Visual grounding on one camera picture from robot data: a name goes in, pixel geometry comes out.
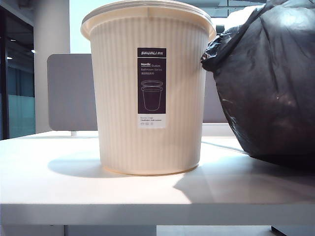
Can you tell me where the white ribbed plastic trash can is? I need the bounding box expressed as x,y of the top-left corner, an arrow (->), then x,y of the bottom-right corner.
80,1 -> 217,176

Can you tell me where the dark glass partition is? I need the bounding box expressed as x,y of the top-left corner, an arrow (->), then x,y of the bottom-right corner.
0,6 -> 35,140

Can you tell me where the black plastic garbage bag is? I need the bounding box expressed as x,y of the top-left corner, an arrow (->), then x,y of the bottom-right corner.
200,2 -> 315,168

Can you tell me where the grey desk leg panel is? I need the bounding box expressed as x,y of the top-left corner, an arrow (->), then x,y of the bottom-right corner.
63,225 -> 157,236

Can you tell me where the long ceiling light strip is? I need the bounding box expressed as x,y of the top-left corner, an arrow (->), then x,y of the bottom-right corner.
209,17 -> 249,27

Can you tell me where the brown desk divider panel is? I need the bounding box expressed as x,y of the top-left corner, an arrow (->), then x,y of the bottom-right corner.
203,72 -> 228,123

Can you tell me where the white round column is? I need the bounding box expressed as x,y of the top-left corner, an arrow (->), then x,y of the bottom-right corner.
33,0 -> 71,135

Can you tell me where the light grey desk divider panel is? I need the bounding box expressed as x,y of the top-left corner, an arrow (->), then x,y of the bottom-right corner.
46,54 -> 98,131

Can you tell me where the white cable tray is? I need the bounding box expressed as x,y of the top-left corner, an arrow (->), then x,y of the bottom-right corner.
202,122 -> 231,137

